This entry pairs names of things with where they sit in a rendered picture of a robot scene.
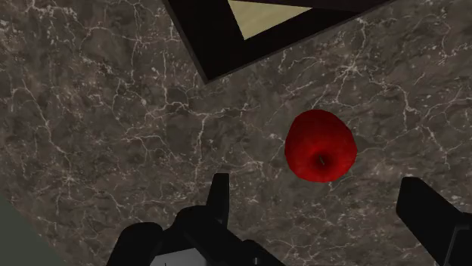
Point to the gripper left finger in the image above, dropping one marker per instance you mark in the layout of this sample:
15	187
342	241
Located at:
206	235

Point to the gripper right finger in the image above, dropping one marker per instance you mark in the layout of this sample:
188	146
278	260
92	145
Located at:
435	217

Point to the red apple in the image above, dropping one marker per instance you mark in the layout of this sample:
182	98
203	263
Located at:
320	147

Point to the black robot stand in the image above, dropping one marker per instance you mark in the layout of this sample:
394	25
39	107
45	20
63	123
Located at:
217	51

